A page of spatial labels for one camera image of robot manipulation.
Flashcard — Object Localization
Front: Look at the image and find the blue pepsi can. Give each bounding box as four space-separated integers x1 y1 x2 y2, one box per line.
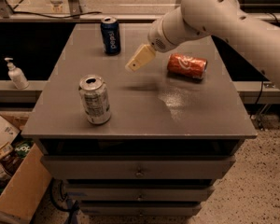
100 16 121 55

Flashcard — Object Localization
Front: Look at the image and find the black cable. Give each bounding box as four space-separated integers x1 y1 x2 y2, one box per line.
0 10 103 20

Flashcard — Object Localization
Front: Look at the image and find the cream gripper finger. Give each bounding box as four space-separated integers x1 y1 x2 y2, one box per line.
125 44 156 72

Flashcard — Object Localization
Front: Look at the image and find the grey drawer cabinet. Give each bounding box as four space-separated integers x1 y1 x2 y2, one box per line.
23 23 256 217

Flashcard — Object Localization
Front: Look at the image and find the white paper package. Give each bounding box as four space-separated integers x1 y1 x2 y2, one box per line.
0 116 20 148

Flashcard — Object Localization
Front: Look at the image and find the silver soda can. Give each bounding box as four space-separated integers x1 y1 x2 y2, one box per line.
78 75 111 125

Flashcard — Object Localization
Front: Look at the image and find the white pump bottle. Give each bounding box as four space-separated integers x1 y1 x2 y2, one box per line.
5 57 29 90

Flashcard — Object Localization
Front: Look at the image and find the cardboard box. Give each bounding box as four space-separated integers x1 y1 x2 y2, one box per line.
0 143 51 224

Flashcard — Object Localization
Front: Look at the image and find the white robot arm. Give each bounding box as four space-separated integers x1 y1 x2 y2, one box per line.
126 0 280 90

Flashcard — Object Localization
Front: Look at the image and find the green snack bag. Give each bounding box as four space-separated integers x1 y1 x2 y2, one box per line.
15 141 33 159

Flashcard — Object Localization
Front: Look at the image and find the orange soda can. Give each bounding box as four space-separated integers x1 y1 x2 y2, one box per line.
167 53 207 79

